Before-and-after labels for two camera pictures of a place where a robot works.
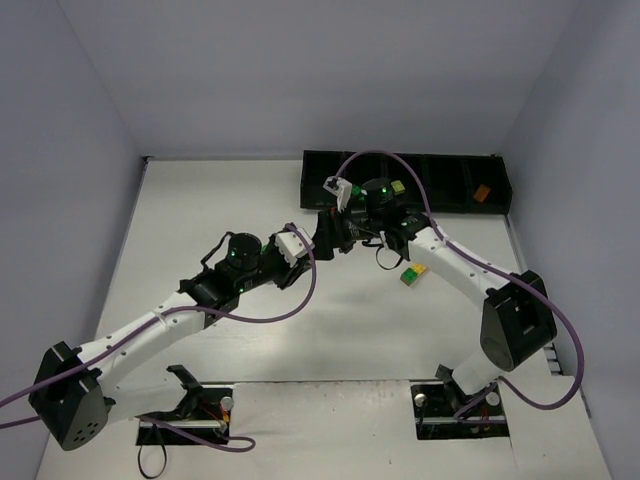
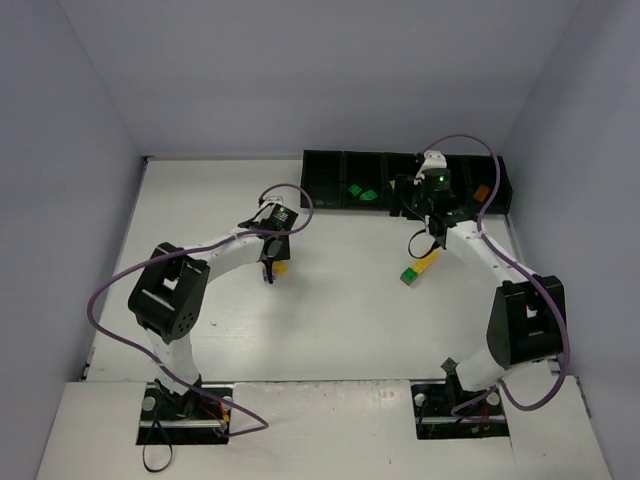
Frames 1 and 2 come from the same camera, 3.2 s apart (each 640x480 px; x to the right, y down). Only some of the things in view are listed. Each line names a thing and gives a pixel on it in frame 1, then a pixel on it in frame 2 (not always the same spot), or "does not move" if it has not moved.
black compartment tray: x=455 y=182 does not move
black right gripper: x=345 y=230 → x=405 y=187
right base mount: x=435 y=407 does not move
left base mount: x=206 y=407 does not move
